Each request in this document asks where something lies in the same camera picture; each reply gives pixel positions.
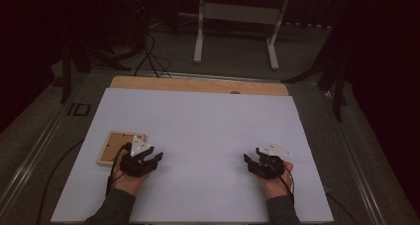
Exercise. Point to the person's right hand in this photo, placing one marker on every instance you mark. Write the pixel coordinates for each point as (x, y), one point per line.
(275, 187)

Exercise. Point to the short metal floor rail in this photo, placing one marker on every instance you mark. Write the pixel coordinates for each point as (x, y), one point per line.
(231, 78)

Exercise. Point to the white table cover sheet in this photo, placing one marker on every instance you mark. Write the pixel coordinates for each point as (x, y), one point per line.
(201, 126)

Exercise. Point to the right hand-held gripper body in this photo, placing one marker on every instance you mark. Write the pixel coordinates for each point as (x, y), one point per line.
(269, 168)

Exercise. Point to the dark equipment rack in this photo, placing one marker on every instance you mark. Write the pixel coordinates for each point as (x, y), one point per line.
(138, 17)

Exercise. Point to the wooden photo frame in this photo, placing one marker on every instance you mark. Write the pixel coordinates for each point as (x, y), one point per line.
(110, 149)

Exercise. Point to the person's left hand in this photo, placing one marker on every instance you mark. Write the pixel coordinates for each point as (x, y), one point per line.
(129, 182)

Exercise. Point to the black metal stand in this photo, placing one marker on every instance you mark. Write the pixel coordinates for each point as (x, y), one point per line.
(66, 73)

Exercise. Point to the long metal floor rail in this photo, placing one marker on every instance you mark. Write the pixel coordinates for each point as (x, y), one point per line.
(29, 159)
(355, 162)

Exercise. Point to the white metal table frame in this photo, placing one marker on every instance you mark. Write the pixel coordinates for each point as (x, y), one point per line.
(242, 13)

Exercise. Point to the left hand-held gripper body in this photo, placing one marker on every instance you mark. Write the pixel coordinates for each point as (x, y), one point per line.
(133, 165)

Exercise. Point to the black tripod stand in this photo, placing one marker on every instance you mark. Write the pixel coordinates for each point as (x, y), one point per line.
(336, 83)

